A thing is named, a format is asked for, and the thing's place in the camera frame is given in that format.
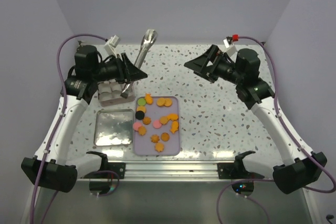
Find lavender plastic tray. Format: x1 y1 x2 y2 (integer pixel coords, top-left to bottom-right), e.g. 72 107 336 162
133 96 180 156

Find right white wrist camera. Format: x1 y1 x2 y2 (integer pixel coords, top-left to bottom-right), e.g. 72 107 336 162
223 34 239 57

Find round orange cookie centre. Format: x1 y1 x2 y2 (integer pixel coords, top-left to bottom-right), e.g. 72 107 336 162
159 116 169 125

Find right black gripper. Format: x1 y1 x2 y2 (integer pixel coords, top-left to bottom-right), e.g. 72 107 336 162
185 45 244 85

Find cookie tin with liners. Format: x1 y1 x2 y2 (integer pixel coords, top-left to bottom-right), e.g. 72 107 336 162
98 81 135 106

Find orange chip cookie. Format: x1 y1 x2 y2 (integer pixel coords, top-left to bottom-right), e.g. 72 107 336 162
161 132 170 142

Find aluminium front rail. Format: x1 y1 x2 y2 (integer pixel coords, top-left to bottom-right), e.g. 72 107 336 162
78 159 276 183

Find round orange cookie top left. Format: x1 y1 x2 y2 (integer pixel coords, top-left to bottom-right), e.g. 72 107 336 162
156 98 165 106

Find orange leaf cookie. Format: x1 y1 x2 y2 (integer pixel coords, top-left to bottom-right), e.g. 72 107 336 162
138 126 147 136
155 142 164 153

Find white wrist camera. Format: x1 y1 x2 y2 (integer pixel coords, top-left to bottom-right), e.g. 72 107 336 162
223 34 239 57
104 35 120 56

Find orange fish cookie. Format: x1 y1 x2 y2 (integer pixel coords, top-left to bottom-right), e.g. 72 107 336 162
144 93 153 105
170 121 179 134

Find orange shell cookie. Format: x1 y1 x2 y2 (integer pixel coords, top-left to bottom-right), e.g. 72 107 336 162
167 113 179 121

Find orange fish cookie top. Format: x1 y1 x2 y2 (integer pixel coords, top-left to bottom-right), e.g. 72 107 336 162
144 93 153 105

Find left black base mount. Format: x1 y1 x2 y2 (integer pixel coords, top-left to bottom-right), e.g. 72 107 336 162
84 151 125 179

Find orange fish cookie right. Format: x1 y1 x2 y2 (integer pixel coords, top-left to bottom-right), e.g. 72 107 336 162
170 121 179 134

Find orange leaf cookie bottom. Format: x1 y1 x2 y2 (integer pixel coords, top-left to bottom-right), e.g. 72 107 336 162
155 142 164 153

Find orange swirl cookie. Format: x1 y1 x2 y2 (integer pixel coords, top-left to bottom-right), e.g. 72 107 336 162
142 116 152 125

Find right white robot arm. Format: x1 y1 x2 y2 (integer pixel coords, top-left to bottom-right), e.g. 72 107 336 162
184 45 327 194

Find pink sandwich cookie centre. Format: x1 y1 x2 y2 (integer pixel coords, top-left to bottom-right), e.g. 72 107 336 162
152 120 162 129

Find orange sandwich cookie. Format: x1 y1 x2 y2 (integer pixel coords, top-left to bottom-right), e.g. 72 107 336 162
137 106 146 113

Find pink sandwich cookie left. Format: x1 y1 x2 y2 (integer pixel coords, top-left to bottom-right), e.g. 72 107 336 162
133 122 142 131

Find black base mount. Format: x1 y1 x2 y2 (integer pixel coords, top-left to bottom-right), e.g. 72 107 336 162
217 151 265 179
84 151 125 179

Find black sandwich cookie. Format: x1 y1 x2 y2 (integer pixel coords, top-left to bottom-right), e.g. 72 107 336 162
135 111 145 120

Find orange rosette cookie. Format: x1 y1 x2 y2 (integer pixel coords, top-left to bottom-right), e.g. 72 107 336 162
150 134 160 143

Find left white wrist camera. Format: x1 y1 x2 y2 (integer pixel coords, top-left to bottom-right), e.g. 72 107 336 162
104 35 120 56

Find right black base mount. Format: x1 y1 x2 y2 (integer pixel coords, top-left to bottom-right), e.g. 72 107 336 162
217 151 265 179

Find pink sandwich cookie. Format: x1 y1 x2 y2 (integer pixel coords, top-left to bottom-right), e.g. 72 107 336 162
152 120 162 129
133 122 142 131

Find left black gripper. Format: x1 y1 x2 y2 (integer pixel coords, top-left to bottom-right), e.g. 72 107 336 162
91 52 148 84

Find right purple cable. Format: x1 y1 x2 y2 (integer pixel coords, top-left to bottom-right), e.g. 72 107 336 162
216 35 334 224

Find green sandwich cookie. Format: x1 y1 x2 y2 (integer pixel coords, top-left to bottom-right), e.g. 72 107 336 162
137 98 146 106

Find orange leaf cookie left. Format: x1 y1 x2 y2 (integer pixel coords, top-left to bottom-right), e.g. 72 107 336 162
138 126 147 136

